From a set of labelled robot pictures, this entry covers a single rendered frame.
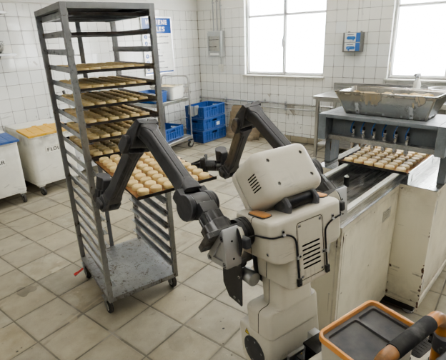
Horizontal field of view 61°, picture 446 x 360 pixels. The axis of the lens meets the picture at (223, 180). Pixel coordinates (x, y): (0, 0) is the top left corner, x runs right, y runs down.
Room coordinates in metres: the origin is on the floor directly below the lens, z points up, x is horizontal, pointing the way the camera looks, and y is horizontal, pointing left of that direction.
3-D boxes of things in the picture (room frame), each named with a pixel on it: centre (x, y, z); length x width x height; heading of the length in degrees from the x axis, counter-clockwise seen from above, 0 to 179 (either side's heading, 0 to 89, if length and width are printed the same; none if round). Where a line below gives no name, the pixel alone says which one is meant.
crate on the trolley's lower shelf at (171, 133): (5.79, 0.90, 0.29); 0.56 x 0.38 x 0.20; 150
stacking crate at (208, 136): (6.50, 0.26, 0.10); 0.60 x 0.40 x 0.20; 140
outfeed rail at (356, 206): (2.18, -1.16, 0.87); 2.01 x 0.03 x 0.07; 136
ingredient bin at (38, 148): (4.41, 2.13, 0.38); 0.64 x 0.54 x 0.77; 49
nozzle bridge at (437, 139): (2.20, -0.98, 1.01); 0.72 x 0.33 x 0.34; 46
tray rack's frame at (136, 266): (2.34, 0.71, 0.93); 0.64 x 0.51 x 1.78; 34
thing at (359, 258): (1.83, -0.63, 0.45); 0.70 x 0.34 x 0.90; 136
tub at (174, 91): (5.95, 0.81, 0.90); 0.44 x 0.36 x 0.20; 60
